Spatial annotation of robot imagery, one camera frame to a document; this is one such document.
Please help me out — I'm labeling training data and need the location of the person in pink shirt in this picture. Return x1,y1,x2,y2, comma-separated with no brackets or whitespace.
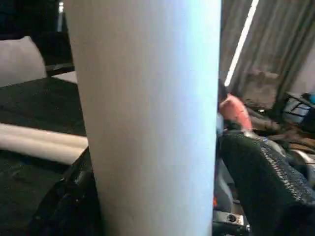
218,80,253,131

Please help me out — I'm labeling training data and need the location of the white flat panel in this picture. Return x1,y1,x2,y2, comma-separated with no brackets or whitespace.
51,70,78,84

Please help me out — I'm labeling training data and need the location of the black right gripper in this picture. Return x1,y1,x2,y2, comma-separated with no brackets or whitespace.
213,193,251,236

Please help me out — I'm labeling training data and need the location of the brown curtain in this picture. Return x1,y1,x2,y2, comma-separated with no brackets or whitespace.
221,0,315,111

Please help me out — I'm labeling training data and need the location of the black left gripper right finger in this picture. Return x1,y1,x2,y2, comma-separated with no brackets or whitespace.
219,134,315,236

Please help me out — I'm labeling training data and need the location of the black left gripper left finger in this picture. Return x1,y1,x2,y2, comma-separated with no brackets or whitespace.
29,146,103,236

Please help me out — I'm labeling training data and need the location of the grey cushion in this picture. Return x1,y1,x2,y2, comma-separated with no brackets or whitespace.
0,36,47,88

